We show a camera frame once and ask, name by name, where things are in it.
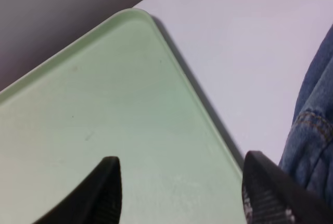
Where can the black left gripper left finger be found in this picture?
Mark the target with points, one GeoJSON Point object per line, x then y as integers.
{"type": "Point", "coordinates": [97, 199]}

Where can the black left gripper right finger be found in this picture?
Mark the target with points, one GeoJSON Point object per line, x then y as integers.
{"type": "Point", "coordinates": [270, 196]}

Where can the children's blue denim shorts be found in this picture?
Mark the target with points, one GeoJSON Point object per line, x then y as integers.
{"type": "Point", "coordinates": [307, 156]}

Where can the green plastic tray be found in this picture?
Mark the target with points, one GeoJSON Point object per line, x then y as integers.
{"type": "Point", "coordinates": [116, 91]}

